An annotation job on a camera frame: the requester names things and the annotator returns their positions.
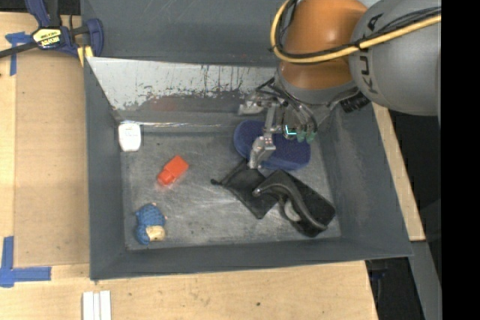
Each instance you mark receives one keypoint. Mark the red-orange toy block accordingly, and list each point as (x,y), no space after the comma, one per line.
(171,171)

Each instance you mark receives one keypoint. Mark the brown cardboard board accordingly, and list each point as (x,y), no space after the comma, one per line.
(52,161)

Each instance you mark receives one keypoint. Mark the blue oval slipper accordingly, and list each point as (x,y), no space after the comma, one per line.
(288,153)

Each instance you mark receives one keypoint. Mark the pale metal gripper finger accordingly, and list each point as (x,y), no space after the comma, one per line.
(268,150)
(255,157)

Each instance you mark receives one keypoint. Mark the grey metal bin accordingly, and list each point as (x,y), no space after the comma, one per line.
(210,210)

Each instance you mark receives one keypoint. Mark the blue knitted toy animal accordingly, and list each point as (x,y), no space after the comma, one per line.
(148,223)

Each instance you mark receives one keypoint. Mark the black flat plate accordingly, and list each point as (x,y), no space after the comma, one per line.
(247,189)

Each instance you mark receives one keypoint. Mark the white small box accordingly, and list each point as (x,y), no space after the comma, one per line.
(129,136)

